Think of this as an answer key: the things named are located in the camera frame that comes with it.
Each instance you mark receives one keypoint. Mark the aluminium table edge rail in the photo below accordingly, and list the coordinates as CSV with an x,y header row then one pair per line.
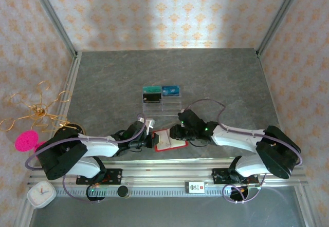
x,y
267,83
72,78

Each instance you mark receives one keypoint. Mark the aluminium frame post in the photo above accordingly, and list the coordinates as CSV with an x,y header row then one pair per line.
x,y
278,19
55,19

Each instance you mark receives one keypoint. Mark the white square clock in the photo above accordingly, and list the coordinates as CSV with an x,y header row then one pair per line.
x,y
41,194

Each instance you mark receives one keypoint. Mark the round black gold clock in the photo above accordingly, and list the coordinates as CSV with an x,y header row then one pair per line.
x,y
77,128

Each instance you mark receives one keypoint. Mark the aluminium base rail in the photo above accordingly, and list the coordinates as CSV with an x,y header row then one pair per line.
x,y
167,173

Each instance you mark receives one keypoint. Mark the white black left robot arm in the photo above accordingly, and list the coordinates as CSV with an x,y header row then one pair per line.
x,y
100,147

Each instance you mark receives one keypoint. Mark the black round knob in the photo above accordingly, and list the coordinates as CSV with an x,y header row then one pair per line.
x,y
123,191

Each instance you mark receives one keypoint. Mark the red card holder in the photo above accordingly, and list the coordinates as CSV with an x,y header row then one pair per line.
x,y
165,141

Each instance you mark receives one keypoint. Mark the white label tag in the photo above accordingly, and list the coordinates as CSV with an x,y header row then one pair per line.
x,y
194,187

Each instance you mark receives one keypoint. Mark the black credit card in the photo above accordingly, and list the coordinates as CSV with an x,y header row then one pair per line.
x,y
152,97

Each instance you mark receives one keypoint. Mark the blue credit card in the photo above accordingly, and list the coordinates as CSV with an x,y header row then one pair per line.
x,y
171,91

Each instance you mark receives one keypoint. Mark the flat round pink sponge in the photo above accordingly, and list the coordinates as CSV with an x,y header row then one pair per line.
x,y
27,141

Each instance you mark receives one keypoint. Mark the clear acrylic card stand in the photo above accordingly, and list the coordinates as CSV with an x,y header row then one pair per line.
x,y
169,109

